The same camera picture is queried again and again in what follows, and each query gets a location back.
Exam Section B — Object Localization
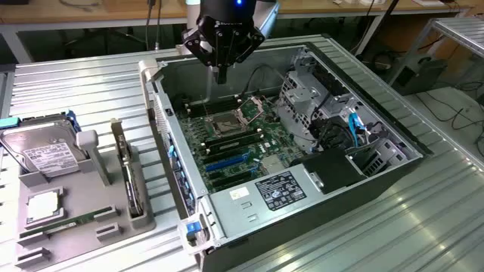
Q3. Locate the open black PC case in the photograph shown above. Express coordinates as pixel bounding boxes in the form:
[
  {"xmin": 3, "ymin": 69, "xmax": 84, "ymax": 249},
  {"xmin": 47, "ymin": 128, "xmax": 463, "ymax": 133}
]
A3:
[{"xmin": 138, "ymin": 33, "xmax": 436, "ymax": 272}]

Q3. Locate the green RAM stick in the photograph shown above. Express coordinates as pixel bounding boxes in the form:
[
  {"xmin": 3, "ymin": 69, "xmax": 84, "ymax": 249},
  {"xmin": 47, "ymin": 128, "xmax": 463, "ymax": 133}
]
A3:
[{"xmin": 19, "ymin": 212, "xmax": 115, "ymax": 239}]

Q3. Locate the grey wire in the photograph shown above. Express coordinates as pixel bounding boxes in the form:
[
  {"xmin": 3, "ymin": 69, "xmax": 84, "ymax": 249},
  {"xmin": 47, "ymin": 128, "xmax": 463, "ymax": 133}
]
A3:
[{"xmin": 242, "ymin": 63, "xmax": 290, "ymax": 95}]

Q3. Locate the metal socket cover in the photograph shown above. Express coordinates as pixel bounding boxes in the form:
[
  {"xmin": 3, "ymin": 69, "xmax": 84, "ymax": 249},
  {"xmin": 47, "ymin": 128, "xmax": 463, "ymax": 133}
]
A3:
[{"xmin": 235, "ymin": 95, "xmax": 270, "ymax": 126}]

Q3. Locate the grey parts rack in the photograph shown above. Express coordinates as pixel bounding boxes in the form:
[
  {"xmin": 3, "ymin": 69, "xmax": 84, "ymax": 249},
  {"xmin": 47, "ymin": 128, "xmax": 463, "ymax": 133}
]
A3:
[{"xmin": 14, "ymin": 129, "xmax": 159, "ymax": 269}]

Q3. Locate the black air duct box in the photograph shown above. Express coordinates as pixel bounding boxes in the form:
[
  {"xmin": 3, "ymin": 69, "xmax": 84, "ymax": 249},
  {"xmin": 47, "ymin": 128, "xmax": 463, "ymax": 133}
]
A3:
[{"xmin": 302, "ymin": 149, "xmax": 368, "ymax": 195}]

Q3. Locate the wooden desk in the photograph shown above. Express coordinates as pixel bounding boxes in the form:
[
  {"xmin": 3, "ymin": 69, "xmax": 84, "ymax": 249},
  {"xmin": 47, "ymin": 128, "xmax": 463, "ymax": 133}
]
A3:
[{"xmin": 0, "ymin": 0, "xmax": 474, "ymax": 26}]

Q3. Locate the metal slat side table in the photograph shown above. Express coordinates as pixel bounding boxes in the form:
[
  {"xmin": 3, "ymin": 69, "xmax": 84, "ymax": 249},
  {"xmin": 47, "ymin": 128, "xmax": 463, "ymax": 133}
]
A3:
[{"xmin": 415, "ymin": 18, "xmax": 484, "ymax": 75}]

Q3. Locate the blue expansion slot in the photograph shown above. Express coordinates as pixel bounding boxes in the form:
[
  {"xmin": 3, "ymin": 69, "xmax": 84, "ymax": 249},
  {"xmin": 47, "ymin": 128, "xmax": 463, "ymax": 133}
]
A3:
[{"xmin": 206, "ymin": 156, "xmax": 246, "ymax": 172}]

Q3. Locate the CPU socket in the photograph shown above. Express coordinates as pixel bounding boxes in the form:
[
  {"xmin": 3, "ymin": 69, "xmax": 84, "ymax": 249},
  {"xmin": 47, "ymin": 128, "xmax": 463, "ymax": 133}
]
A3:
[{"xmin": 210, "ymin": 112, "xmax": 251, "ymax": 137}]

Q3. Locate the silver hard disk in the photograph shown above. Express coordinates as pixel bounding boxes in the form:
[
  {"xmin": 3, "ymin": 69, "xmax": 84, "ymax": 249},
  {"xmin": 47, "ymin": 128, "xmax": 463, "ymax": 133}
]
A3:
[{"xmin": 0, "ymin": 120, "xmax": 83, "ymax": 179}]

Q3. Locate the silver disk bay cage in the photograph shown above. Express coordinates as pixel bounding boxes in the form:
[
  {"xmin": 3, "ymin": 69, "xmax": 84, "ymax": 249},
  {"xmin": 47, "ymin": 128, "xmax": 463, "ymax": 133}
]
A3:
[{"xmin": 279, "ymin": 70, "xmax": 359, "ymax": 150}]

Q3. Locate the silver chipset heat sink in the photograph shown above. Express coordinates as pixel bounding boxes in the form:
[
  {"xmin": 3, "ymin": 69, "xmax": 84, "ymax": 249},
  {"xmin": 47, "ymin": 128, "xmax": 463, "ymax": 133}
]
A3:
[{"xmin": 260, "ymin": 155, "xmax": 290, "ymax": 175}]

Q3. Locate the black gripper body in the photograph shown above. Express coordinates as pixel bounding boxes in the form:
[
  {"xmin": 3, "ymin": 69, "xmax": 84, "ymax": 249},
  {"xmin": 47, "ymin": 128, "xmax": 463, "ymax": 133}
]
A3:
[{"xmin": 199, "ymin": 0, "xmax": 259, "ymax": 67}]

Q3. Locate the black graphics card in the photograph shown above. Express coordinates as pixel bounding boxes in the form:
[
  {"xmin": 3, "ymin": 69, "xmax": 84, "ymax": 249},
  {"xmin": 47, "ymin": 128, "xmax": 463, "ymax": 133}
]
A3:
[{"xmin": 110, "ymin": 118, "xmax": 148, "ymax": 219}]

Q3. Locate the black computer tower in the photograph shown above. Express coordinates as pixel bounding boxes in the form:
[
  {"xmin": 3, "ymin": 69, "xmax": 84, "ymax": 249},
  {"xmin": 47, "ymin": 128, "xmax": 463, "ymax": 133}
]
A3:
[{"xmin": 391, "ymin": 56, "xmax": 450, "ymax": 96}]

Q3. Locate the green motherboard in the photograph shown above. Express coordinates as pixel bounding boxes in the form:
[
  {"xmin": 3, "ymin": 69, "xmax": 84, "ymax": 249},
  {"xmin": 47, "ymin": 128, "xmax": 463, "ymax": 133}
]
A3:
[{"xmin": 178, "ymin": 95, "xmax": 308, "ymax": 194}]

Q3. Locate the blue disk caddy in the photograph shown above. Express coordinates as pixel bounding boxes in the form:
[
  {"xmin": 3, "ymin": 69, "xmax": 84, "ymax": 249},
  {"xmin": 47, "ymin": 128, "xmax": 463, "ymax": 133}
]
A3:
[{"xmin": 0, "ymin": 109, "xmax": 83, "ymax": 134}]

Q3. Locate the blue SATA wire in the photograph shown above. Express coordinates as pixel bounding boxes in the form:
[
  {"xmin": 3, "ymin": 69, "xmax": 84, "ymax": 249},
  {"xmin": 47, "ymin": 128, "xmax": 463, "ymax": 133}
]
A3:
[{"xmin": 348, "ymin": 112, "xmax": 367, "ymax": 148}]

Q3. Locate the silver power supply unit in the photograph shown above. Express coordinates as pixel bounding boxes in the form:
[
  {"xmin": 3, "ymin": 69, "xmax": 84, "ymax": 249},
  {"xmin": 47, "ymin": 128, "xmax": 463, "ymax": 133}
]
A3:
[{"xmin": 207, "ymin": 163, "xmax": 368, "ymax": 239}]

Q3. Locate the silver CPU chip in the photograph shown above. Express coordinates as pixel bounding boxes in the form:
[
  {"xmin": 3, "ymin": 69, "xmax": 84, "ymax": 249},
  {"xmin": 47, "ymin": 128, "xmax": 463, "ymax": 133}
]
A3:
[{"xmin": 26, "ymin": 192, "xmax": 64, "ymax": 225}]

